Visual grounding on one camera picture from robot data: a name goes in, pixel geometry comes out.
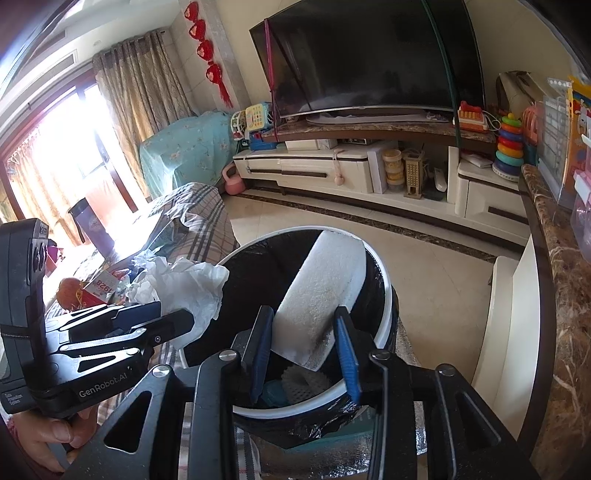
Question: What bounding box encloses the clear plastic storage box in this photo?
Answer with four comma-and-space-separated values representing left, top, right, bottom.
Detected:
538, 78, 573, 185

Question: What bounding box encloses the stack of yellow jars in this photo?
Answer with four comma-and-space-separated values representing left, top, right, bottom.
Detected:
382, 148, 402, 192

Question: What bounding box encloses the red hanging decoration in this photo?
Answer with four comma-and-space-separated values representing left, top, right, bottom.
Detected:
184, 0, 234, 109

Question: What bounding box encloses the white marble-top television stand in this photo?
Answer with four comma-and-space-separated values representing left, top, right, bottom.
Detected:
233, 117, 532, 241

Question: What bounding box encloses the white foam block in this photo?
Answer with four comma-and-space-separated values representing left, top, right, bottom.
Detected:
272, 229, 368, 372

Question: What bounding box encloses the red toy cash register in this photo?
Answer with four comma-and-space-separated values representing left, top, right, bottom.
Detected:
457, 102, 490, 134

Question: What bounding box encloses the marble-top side cabinet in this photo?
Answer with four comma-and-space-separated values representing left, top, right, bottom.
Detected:
471, 164, 591, 480

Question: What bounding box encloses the wooden lantern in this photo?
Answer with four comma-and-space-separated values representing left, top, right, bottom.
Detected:
403, 150, 426, 200

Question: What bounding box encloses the purple tumbler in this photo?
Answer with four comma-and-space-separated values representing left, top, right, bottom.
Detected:
68, 198, 114, 257

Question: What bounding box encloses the white tissue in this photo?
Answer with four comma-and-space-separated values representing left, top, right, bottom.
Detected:
127, 256, 230, 337

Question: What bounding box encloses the beige patterned curtain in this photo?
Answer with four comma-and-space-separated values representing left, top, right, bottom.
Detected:
92, 30, 192, 204

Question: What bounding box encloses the teal plastic piece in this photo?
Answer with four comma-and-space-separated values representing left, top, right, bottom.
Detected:
262, 381, 289, 408

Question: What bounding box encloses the teal floral cover cloth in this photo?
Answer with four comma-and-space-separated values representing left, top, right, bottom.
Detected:
139, 111, 241, 199

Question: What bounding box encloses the pink plastic toy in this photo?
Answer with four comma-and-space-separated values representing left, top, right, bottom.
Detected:
522, 105, 541, 155

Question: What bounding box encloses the white bin with black bag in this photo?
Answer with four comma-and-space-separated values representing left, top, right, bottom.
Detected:
178, 226, 400, 450

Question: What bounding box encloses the colourful printed package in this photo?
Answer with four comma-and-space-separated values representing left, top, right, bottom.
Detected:
558, 76, 591, 208

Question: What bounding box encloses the rainbow stacking rings toy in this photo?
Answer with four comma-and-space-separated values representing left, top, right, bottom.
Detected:
492, 113, 525, 178

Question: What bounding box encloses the brown paper bag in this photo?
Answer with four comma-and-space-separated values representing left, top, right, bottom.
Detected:
496, 70, 546, 121

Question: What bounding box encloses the person's left hand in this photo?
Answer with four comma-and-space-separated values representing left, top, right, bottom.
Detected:
10, 405, 101, 474

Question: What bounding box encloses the pink kettlebell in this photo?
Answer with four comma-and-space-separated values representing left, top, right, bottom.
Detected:
222, 164, 245, 195

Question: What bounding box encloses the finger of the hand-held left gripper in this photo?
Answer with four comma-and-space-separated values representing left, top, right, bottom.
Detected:
59, 308, 195, 359
45, 301, 162, 343

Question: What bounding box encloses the white foam fruit net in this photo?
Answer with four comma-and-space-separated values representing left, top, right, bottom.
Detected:
281, 362, 329, 403

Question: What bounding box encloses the green thin rod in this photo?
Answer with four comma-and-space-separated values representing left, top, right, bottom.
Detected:
425, 0, 462, 139

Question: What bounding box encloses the red and white box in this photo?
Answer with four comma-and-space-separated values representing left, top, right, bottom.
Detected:
83, 270, 122, 305

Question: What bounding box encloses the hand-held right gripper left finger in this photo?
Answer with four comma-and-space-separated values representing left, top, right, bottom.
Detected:
62, 305, 278, 480

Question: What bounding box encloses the red apple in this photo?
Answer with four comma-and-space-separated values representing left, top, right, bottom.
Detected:
58, 277, 86, 311

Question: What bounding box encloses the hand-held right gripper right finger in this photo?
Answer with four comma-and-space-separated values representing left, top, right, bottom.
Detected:
333, 306, 541, 480

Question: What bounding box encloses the toy bus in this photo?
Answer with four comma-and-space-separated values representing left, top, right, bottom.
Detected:
245, 102, 273, 134

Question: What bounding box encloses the black flat television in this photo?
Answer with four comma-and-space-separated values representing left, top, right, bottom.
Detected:
249, 0, 485, 123

